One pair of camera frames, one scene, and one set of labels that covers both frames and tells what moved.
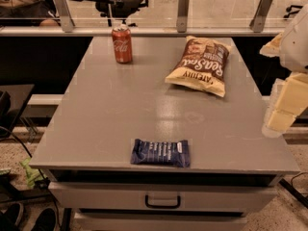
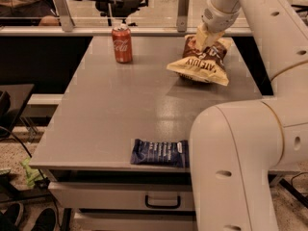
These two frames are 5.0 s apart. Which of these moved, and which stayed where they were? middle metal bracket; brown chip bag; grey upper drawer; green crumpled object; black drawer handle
Moved: brown chip bag
Stayed: black drawer handle; middle metal bracket; green crumpled object; grey upper drawer
